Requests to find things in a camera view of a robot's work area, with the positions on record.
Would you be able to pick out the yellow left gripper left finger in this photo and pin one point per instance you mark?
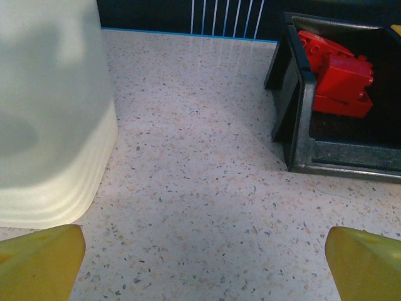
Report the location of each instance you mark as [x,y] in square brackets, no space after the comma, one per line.
[37,269]

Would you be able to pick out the red lego brick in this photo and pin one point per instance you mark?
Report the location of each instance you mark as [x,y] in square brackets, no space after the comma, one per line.
[341,106]
[313,47]
[347,73]

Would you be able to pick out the yellow plastic bin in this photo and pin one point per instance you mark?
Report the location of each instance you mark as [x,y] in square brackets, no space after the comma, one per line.
[397,30]

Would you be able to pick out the cream knife block pink top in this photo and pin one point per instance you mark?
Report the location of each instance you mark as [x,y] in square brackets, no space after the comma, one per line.
[47,94]

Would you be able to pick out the black plastic bin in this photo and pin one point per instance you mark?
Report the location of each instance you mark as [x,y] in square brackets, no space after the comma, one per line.
[344,152]

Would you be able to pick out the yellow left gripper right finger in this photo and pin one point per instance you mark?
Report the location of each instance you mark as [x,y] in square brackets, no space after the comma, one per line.
[366,269]

